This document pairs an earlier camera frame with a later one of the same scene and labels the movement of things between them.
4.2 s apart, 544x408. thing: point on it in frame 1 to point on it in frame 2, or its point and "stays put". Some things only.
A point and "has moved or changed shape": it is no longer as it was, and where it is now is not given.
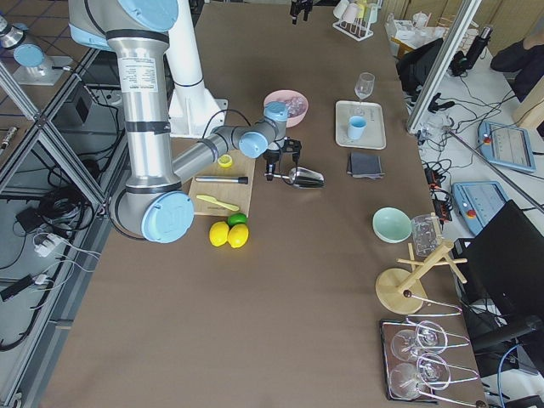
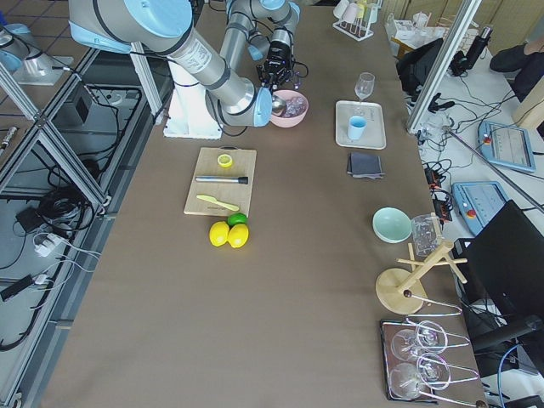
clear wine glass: x=365 y=84 stays put
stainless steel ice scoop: x=303 y=178 has moved or changed shape
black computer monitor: x=506 y=259 stays put
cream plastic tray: x=373 y=136 stays put
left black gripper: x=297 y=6 to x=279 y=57
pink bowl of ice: x=297 y=105 stays put
